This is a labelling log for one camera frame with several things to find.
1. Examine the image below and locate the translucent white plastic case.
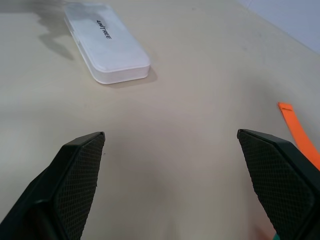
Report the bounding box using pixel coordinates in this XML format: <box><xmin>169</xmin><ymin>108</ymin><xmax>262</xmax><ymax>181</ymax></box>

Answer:
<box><xmin>63</xmin><ymin>2</ymin><xmax>152</xmax><ymax>85</ymax></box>

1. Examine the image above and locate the orange strap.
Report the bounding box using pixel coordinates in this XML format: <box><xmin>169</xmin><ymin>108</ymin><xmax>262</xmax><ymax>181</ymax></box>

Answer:
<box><xmin>277</xmin><ymin>101</ymin><xmax>320</xmax><ymax>172</ymax></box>

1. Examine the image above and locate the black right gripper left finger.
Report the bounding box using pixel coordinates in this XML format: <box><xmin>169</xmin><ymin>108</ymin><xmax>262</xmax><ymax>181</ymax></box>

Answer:
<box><xmin>0</xmin><ymin>131</ymin><xmax>106</xmax><ymax>240</ymax></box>

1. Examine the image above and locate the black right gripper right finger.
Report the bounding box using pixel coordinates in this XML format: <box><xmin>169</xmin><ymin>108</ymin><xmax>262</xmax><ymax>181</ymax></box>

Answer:
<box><xmin>236</xmin><ymin>128</ymin><xmax>320</xmax><ymax>240</ymax></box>

